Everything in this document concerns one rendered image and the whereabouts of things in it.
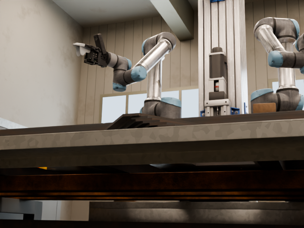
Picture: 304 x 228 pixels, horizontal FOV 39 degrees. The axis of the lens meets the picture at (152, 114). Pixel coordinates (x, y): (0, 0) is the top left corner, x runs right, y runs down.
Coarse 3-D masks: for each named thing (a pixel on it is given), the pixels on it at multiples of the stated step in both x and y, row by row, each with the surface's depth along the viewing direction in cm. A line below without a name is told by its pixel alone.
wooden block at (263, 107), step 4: (256, 104) 117; (260, 104) 116; (264, 104) 116; (268, 104) 116; (272, 104) 116; (256, 108) 116; (260, 108) 116; (264, 108) 116; (268, 108) 116; (272, 108) 115; (256, 112) 116; (260, 112) 116; (264, 112) 116
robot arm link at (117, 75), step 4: (116, 72) 232; (120, 72) 232; (116, 76) 231; (120, 76) 228; (116, 80) 230; (120, 80) 228; (116, 84) 230; (120, 84) 230; (124, 84) 229; (128, 84) 228; (116, 88) 230; (120, 88) 230; (124, 88) 231
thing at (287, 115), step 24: (192, 120) 113; (216, 120) 110; (240, 120) 108; (264, 120) 106; (48, 168) 198; (72, 168) 193; (96, 168) 191; (168, 168) 185; (192, 168) 183; (216, 168) 182
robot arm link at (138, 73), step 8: (168, 32) 251; (160, 40) 243; (168, 40) 242; (152, 48) 238; (160, 48) 238; (168, 48) 242; (144, 56) 233; (152, 56) 232; (160, 56) 236; (136, 64) 227; (144, 64) 227; (152, 64) 231; (128, 72) 224; (136, 72) 220; (144, 72) 223; (128, 80) 225; (136, 80) 222
